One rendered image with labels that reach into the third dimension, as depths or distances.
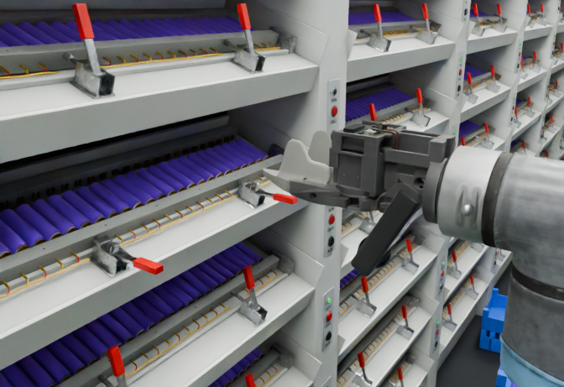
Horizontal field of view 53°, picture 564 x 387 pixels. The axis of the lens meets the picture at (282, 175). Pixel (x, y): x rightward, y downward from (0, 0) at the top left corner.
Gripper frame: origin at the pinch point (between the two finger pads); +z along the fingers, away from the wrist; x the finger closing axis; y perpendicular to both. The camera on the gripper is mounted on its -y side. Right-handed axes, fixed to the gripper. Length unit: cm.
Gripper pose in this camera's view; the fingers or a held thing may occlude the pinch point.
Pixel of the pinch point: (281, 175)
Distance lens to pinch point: 68.0
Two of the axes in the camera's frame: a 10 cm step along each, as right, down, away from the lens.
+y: 0.1, -9.6, -2.9
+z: -8.2, -1.7, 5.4
